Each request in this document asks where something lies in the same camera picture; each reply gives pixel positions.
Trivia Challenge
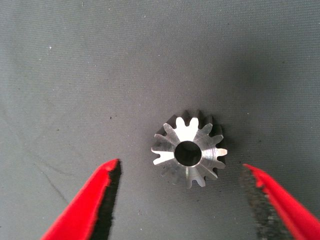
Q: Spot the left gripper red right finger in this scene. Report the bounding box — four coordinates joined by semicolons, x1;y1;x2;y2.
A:
239;163;320;240

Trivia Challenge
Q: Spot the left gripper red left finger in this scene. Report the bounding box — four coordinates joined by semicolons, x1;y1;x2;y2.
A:
40;158;122;240

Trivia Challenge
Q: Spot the small steel planetary gear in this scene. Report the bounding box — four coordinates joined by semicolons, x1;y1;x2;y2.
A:
150;109;229;189

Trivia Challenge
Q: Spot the dark grey table cloth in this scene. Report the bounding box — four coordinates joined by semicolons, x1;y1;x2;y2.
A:
0;0;320;240

